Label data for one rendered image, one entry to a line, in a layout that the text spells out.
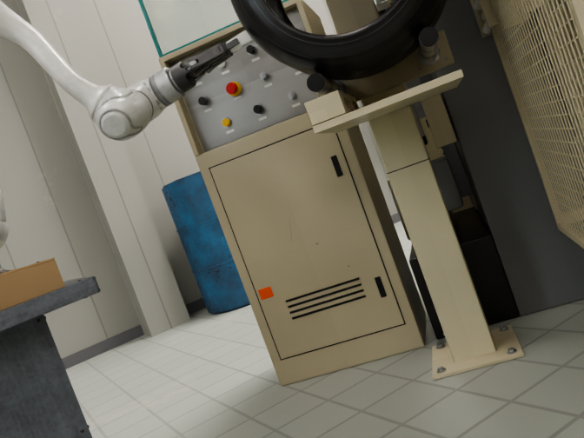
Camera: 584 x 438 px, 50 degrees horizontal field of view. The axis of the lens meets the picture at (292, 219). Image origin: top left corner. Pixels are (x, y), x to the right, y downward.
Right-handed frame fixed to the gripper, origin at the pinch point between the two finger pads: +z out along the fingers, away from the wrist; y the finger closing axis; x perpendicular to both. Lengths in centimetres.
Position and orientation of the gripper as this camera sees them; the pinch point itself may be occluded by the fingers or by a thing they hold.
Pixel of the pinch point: (240, 41)
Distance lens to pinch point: 169.0
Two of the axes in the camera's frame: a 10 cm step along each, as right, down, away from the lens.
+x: 4.7, 8.8, 0.2
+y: 2.1, -1.4, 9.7
